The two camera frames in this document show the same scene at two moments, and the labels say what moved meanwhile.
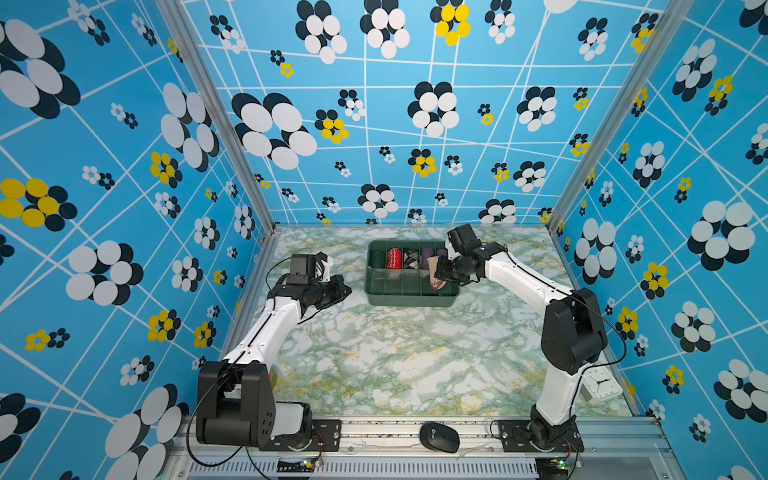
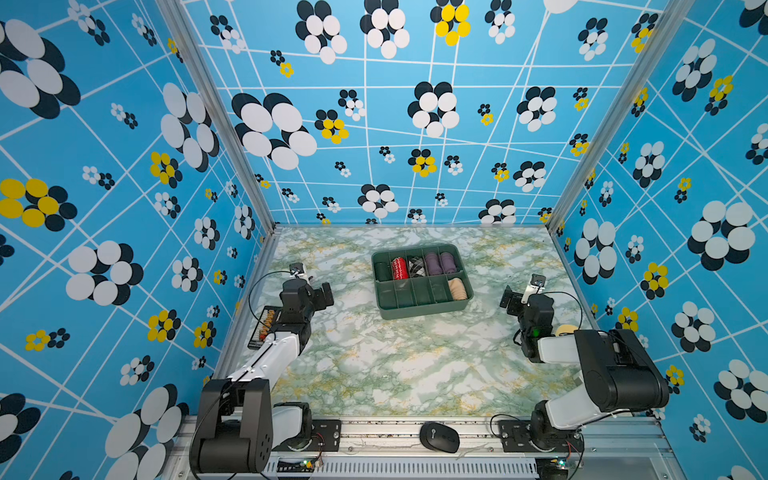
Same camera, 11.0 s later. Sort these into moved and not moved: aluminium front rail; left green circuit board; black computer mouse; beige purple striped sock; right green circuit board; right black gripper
Moved: right black gripper; beige purple striped sock
Not moved: right green circuit board; left green circuit board; aluminium front rail; black computer mouse
